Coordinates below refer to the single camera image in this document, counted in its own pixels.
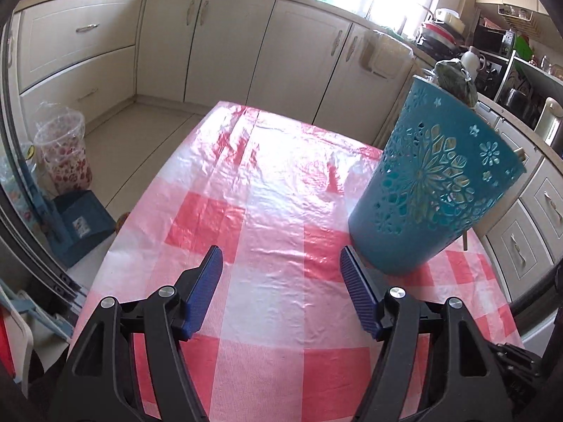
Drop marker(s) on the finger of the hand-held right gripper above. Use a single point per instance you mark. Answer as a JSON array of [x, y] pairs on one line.
[[519, 369]]

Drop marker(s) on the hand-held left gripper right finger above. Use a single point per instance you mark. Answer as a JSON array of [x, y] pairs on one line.
[[360, 299]]

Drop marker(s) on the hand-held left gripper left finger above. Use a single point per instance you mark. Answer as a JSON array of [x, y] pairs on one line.
[[202, 299]]

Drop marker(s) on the blue perforated plastic basket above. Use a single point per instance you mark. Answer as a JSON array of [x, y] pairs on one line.
[[409, 228]]

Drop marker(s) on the white appliance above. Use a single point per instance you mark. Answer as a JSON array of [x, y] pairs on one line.
[[543, 329]]

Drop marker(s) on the red checked plastic tablecloth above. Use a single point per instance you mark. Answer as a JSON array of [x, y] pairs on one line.
[[272, 228]]

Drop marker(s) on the yellow patterned slipper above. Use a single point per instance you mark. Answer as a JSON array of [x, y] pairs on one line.
[[122, 222]]

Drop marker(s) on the blue box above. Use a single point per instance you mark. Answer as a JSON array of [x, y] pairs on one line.
[[83, 224]]

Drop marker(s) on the blue and beige shelf rack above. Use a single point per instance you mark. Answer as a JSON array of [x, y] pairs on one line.
[[48, 321]]

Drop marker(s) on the floral waste bin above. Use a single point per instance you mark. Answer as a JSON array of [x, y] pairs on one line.
[[66, 158]]

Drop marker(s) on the bag of green vegetables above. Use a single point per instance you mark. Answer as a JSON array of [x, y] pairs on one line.
[[457, 81]]

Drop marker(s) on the hanging plastic bag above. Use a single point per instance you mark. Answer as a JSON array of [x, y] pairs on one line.
[[387, 52]]

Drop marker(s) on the steel pot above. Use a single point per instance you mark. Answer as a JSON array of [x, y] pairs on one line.
[[514, 99]]

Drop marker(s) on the white electric water boiler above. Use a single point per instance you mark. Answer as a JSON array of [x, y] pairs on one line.
[[550, 118]]

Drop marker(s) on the cream base cabinets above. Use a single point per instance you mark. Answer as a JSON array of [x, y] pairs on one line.
[[228, 44]]

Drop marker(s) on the white thermos jug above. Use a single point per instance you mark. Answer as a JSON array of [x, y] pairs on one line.
[[470, 59]]

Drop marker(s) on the white countertop shelf unit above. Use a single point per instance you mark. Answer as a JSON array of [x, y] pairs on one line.
[[506, 74]]

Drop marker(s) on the stack of bowls and dishes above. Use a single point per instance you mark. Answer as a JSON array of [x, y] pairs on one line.
[[440, 30]]

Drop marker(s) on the black microwave oven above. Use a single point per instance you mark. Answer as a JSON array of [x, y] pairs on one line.
[[488, 39]]

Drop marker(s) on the green cutting board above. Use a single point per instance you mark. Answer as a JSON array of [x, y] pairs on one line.
[[523, 47]]

